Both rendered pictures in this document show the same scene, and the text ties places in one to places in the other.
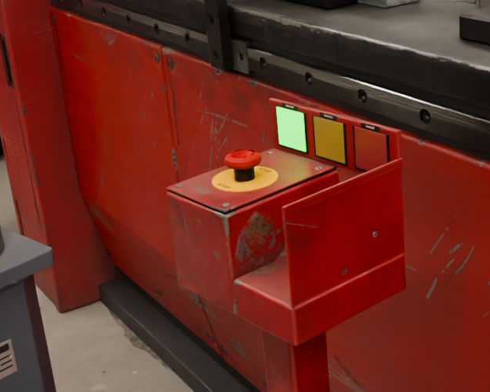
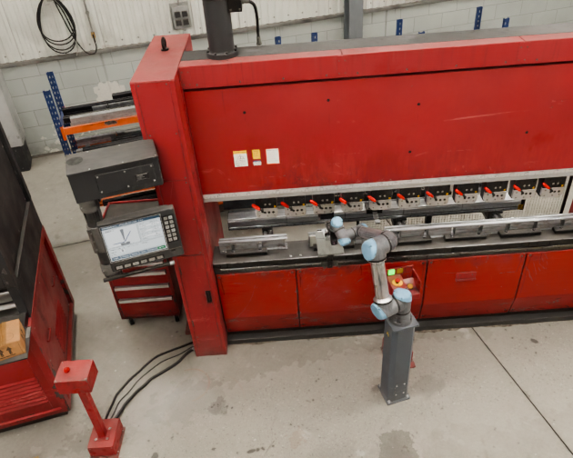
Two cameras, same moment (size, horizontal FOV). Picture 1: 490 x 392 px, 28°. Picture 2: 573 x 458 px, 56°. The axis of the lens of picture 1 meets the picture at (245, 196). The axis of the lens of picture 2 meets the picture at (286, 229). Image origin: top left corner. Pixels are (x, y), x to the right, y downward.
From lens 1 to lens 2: 3.56 m
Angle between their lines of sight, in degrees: 55
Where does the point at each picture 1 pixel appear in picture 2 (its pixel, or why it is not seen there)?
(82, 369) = (261, 357)
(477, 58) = (403, 248)
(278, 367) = not seen: hidden behind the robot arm
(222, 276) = not seen: hidden behind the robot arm
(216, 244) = not seen: hidden behind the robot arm
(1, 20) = (210, 286)
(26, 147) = (216, 316)
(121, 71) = (269, 280)
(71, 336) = (242, 355)
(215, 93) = (322, 272)
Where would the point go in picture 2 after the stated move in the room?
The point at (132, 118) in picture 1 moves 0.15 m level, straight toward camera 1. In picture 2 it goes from (273, 288) to (291, 292)
